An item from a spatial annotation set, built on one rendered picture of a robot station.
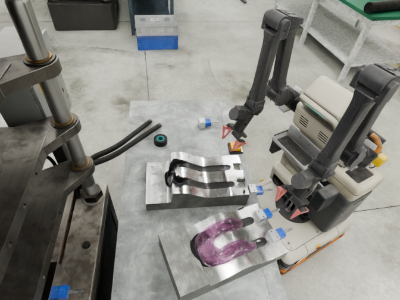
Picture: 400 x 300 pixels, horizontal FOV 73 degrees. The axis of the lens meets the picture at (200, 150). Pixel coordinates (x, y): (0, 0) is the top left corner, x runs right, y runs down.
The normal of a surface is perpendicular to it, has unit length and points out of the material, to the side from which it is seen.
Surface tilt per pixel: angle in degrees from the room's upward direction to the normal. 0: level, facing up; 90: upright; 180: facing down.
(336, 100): 42
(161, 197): 0
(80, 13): 90
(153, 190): 0
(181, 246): 0
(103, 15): 90
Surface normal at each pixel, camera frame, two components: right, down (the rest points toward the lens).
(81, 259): 0.07, -0.69
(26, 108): 0.11, 0.73
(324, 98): -0.53, -0.29
